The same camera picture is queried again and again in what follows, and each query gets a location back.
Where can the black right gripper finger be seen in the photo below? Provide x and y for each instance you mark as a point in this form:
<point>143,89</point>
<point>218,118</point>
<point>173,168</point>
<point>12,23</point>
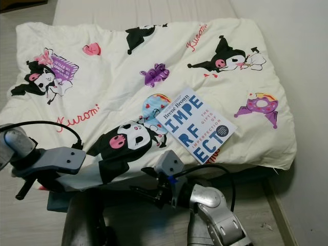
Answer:
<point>154,174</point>
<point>146,195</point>

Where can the cream cartoon print blanket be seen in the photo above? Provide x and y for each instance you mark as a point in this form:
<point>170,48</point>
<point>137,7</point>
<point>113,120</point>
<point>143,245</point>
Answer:
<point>123,97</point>

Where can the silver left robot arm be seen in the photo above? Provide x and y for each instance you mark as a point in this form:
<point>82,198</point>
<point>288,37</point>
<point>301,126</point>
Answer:
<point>18,148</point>

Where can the dark grey right robot leg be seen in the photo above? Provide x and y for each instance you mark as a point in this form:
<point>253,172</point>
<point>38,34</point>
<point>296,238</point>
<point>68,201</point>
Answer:
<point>195,233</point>

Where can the dark grey robot leg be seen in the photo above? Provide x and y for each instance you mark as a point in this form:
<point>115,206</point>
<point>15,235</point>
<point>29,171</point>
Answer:
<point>82,220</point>
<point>195,233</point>

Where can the dark grey left robot leg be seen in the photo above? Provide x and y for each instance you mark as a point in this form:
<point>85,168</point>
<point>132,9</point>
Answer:
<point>82,220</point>

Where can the beige sheeted mattress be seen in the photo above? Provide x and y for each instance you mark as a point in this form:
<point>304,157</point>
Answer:
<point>154,11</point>

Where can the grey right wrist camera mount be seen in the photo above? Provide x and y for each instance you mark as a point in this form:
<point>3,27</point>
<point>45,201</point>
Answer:
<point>169,163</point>

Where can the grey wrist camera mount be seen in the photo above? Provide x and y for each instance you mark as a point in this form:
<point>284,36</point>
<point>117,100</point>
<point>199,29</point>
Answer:
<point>59,160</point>
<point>169,163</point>

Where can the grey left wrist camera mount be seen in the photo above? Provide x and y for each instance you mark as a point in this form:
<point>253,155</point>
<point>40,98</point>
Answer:
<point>59,160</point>

